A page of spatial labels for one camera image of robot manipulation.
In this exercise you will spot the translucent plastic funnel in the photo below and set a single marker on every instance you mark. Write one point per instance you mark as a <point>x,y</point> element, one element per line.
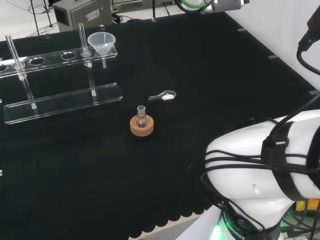
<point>101,41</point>

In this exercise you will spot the clear weighing funnel with powder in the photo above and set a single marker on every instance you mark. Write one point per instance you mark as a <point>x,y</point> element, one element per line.
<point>167,96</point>

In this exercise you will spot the clear acrylic funnel stand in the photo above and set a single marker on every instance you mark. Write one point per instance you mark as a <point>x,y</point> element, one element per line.
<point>62,102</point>

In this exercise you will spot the black stand pole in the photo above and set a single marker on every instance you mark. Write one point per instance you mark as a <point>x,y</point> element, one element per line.
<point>154,10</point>

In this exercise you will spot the small round-bottom glass flask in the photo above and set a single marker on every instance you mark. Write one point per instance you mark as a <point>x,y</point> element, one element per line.
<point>141,121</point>

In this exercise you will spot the black bench cloth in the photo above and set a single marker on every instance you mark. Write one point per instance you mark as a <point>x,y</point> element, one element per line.
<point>100,175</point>

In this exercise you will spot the grey metal cabinet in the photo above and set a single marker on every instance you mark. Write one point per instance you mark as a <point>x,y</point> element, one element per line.
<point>85,15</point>

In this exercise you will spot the black tripod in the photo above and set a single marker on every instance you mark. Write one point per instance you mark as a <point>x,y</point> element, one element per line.
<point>36,17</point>

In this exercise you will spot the yellow stop button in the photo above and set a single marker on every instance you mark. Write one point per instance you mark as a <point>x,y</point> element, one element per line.
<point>303,207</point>

